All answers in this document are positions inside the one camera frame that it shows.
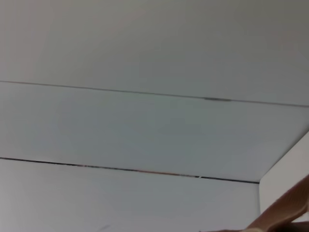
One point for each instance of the khaki canvas food bag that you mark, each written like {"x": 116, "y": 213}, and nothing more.
{"x": 285, "y": 207}

